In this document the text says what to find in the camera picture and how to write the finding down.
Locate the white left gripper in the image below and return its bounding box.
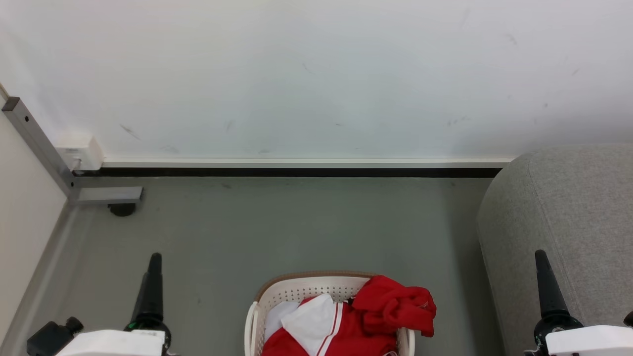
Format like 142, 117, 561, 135
55, 253, 172, 356

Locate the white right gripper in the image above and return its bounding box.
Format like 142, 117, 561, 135
533, 250, 633, 356

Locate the red and white jacket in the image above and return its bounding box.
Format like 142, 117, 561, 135
261, 275, 437, 356

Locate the grey fabric sofa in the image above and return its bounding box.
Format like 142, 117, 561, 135
476, 143, 633, 356

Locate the white cloth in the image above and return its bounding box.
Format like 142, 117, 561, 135
265, 301, 300, 343

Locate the cream perforated laundry basket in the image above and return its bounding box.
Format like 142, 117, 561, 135
244, 270, 416, 356

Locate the beige partition panel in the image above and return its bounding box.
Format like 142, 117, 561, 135
0, 83, 80, 356

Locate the black baseboard strip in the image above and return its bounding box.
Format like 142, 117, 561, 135
74, 168, 503, 178

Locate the white plastic wall box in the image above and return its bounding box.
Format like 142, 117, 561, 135
56, 137, 104, 172

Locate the grey metal frame bar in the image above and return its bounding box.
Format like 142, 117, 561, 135
1, 96, 144, 206

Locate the white wall cable trunking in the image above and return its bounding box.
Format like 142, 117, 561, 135
101, 158, 515, 169

